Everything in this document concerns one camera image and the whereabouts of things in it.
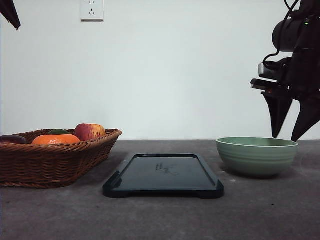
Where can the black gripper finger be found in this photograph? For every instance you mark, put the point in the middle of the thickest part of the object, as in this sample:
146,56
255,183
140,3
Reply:
9,10

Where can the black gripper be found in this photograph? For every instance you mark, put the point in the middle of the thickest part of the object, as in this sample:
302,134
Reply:
301,83

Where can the light green ceramic bowl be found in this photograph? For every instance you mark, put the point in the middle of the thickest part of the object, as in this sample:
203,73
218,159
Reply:
257,156

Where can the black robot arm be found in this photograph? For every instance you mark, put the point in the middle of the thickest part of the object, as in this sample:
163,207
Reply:
297,37

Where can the brown wicker basket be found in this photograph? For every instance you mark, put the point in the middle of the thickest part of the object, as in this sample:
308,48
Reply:
52,166

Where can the dark purple fruit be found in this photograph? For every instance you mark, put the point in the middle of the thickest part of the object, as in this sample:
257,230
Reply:
16,139

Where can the dark green fruit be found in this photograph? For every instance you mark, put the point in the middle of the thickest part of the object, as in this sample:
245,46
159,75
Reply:
58,132

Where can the orange fruit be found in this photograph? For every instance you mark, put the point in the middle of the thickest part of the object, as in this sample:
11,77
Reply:
56,139

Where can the red yellow apple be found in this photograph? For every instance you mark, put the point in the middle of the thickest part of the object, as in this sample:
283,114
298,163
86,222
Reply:
88,131

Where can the dark teal rectangular tray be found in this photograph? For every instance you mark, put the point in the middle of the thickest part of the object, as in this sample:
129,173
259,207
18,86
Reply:
164,174

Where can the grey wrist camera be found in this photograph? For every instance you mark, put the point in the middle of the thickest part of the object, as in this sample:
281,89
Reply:
275,69

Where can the white wall socket left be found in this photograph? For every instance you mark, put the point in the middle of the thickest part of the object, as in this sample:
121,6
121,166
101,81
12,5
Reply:
92,11

